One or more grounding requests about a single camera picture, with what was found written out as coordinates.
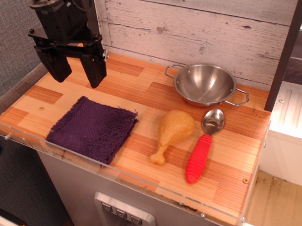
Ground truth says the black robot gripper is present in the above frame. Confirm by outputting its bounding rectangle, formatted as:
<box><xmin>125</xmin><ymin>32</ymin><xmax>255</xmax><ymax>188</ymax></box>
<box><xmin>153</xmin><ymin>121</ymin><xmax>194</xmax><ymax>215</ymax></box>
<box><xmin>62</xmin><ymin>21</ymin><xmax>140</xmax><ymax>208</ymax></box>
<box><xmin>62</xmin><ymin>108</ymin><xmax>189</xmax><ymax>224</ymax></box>
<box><xmin>28</xmin><ymin>0</ymin><xmax>108</xmax><ymax>88</ymax></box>

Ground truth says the yellow toy chicken drumstick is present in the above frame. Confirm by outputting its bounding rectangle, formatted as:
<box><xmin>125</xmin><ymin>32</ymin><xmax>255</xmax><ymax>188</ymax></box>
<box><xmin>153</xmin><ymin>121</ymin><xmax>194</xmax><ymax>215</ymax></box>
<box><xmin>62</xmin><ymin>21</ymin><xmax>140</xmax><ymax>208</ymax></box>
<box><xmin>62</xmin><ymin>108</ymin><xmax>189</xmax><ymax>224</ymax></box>
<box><xmin>150</xmin><ymin>110</ymin><xmax>195</xmax><ymax>165</ymax></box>

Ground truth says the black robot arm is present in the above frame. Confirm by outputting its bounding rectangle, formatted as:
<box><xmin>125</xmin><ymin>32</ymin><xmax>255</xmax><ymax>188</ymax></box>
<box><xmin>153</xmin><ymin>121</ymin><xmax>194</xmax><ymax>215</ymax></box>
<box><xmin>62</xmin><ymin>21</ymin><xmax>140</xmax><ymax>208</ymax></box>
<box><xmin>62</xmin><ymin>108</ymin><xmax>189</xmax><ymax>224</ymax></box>
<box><xmin>27</xmin><ymin>0</ymin><xmax>108</xmax><ymax>88</ymax></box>

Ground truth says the purple cloth napkin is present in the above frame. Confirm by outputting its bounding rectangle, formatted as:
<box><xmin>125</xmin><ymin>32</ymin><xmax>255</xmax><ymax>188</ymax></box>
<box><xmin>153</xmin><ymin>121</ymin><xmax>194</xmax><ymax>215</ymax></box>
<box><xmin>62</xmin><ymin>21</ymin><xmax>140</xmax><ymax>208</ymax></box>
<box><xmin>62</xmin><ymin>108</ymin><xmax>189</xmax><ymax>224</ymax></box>
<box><xmin>46</xmin><ymin>96</ymin><xmax>138</xmax><ymax>164</ymax></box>

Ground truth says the silver dispenser panel with buttons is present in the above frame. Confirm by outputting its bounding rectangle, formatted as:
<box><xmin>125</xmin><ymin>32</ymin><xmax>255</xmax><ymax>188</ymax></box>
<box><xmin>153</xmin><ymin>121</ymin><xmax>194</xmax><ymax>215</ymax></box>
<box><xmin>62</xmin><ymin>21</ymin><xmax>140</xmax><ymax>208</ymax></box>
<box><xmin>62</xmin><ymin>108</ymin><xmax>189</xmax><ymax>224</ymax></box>
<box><xmin>94</xmin><ymin>192</ymin><xmax>156</xmax><ymax>226</ymax></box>

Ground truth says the steel bowl with handles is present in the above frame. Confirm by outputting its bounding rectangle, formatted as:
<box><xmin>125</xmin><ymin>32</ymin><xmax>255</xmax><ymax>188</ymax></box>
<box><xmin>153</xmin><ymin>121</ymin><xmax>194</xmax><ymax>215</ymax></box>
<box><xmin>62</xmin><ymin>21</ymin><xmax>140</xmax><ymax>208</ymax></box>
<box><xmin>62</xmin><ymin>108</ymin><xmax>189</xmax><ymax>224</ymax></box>
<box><xmin>165</xmin><ymin>64</ymin><xmax>249</xmax><ymax>107</ymax></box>

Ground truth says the red-handled metal spoon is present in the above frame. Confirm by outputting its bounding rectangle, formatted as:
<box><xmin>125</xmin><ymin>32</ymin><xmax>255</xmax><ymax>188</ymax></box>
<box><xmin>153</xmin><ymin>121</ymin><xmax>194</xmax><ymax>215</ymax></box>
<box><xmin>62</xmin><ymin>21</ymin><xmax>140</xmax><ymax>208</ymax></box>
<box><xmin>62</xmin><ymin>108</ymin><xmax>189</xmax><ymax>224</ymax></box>
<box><xmin>185</xmin><ymin>109</ymin><xmax>225</xmax><ymax>184</ymax></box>

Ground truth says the dark grey vertical post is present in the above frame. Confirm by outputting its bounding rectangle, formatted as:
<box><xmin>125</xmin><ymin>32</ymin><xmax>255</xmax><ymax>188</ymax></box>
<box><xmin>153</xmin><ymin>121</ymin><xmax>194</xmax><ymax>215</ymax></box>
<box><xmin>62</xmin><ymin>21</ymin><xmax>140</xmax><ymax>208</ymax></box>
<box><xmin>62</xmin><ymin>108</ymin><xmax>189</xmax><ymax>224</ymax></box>
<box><xmin>264</xmin><ymin>0</ymin><xmax>302</xmax><ymax>112</ymax></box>

